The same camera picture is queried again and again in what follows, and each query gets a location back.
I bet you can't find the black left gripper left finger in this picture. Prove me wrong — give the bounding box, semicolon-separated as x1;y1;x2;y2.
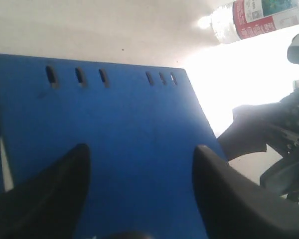
0;144;91;239

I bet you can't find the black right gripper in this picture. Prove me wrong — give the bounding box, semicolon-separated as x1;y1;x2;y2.
218;88;299;195

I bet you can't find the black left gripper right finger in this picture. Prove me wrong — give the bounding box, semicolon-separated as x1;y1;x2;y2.
193;145;299;239

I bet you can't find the clear plastic water bottle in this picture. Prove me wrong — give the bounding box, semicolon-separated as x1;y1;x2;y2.
211;0;299;44

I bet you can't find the blue ring binder notebook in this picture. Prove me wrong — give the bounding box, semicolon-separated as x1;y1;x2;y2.
0;54;223;239

